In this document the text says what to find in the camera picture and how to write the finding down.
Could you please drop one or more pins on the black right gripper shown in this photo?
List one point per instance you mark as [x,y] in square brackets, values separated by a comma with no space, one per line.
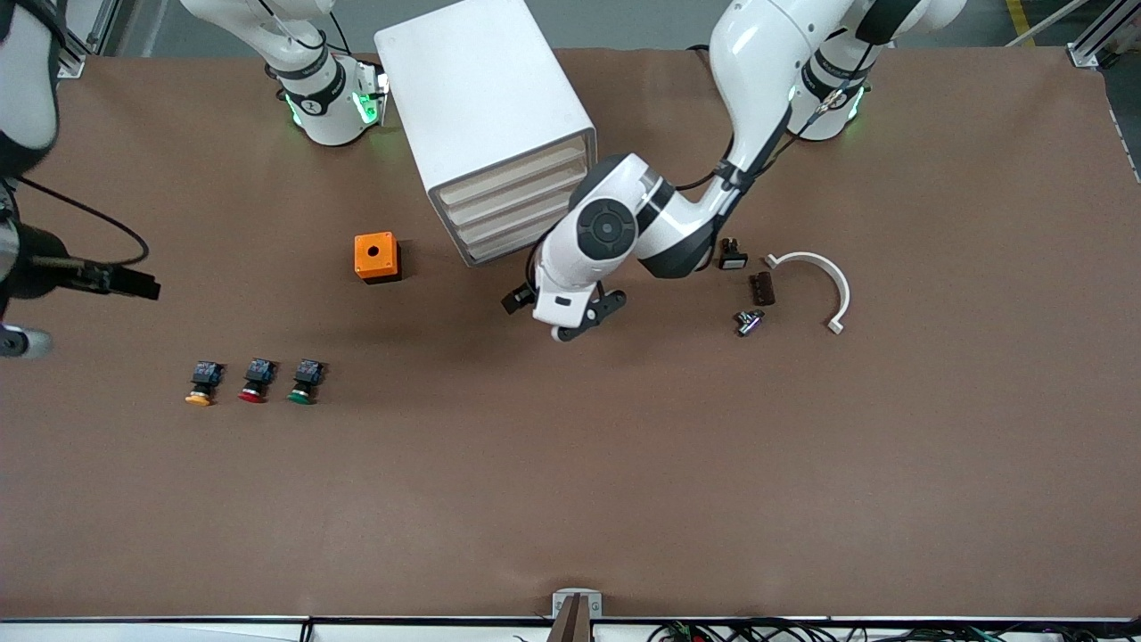
[37,263]

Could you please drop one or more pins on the green push button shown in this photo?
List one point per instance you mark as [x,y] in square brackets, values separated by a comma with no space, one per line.
[305,382]

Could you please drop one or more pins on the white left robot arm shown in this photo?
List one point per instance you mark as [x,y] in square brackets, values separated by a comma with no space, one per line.
[758,53]

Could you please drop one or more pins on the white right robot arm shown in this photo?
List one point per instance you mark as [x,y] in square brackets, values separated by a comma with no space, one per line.
[321,107]

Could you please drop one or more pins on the yellow push button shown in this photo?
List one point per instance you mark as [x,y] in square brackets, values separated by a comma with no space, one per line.
[203,382]

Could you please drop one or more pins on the red push button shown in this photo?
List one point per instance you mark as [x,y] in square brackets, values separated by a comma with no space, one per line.
[256,379]

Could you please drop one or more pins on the white drawer cabinet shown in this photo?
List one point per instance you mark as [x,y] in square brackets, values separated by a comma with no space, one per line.
[481,98]

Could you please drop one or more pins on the small brown terminal block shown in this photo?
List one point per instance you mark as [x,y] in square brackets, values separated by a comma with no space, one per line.
[763,288]

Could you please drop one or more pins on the brown table cover sheet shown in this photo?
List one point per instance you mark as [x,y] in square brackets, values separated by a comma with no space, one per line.
[570,490]

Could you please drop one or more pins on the white curved plastic clip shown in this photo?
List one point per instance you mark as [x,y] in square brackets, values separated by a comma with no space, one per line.
[816,259]

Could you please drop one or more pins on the small black white switch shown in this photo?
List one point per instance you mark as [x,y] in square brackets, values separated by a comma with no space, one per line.
[733,256]

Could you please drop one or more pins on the small metal key switch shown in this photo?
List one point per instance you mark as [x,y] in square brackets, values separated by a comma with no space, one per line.
[749,322]

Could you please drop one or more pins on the orange button enclosure box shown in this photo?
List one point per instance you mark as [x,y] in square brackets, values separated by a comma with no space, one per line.
[374,259]

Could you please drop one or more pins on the aluminium frame profile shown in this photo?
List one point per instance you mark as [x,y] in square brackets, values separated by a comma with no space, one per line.
[73,64]
[1083,55]

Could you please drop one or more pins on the grey metal bracket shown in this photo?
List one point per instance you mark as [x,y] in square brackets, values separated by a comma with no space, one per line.
[577,604]

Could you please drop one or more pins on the white table edge rail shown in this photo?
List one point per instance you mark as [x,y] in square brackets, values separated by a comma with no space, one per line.
[178,631]

